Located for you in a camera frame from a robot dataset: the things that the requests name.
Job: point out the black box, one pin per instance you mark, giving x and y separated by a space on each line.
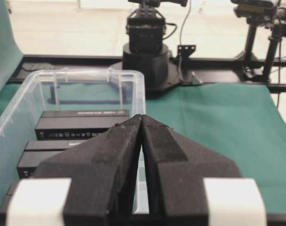
37 151
73 125

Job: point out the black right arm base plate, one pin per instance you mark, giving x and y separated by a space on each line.
161 73

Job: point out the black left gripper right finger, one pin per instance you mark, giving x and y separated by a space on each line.
192 185

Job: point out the black camera stand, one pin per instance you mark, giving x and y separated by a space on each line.
266 22

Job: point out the green table cloth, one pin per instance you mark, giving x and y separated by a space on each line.
239 121

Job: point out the clear plastic storage case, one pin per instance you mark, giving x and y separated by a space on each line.
27 113

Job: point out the black table rail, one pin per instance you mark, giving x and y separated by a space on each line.
194 70

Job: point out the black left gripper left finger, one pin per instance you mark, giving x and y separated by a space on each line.
83 185

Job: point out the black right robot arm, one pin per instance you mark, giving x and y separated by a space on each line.
146 29

